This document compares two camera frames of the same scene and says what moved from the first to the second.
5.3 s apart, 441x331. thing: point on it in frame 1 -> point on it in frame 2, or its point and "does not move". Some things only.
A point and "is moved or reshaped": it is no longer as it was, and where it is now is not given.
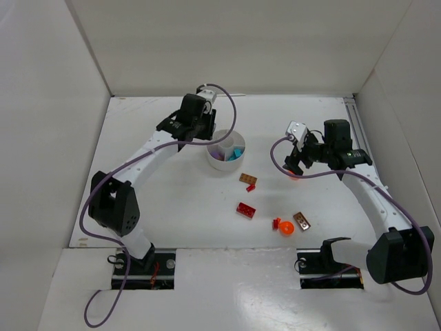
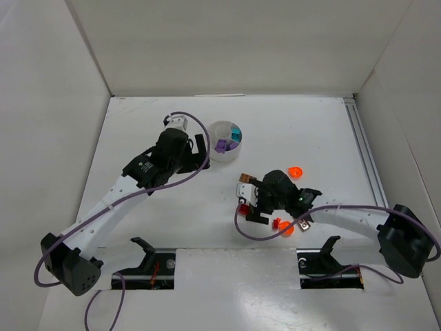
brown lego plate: [302, 221] does not move
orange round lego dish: [286, 227] does not move
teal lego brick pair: [232, 157] -> [236, 134]
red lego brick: [245, 209] does not move
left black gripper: [205, 127] -> [192, 156]
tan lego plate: [248, 178] does not move
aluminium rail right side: [358, 125] does not move
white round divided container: [227, 154] is moved or reshaped
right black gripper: [301, 156] -> [259, 205]
